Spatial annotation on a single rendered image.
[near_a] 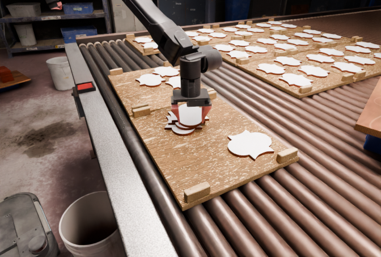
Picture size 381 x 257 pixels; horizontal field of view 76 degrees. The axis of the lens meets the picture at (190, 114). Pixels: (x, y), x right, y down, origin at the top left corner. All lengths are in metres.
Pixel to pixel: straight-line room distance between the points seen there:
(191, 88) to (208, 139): 0.16
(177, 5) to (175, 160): 5.17
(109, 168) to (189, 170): 0.21
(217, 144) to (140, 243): 0.33
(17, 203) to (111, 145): 1.05
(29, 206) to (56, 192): 0.40
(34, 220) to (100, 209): 0.33
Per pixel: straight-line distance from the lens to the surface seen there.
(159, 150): 0.69
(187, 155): 0.67
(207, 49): 0.72
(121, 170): 0.68
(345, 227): 0.63
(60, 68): 3.49
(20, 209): 1.70
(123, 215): 0.58
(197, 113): 0.79
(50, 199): 2.03
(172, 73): 1.16
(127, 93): 1.02
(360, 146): 0.89
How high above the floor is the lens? 1.37
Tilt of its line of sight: 31 degrees down
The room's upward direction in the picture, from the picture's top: straight up
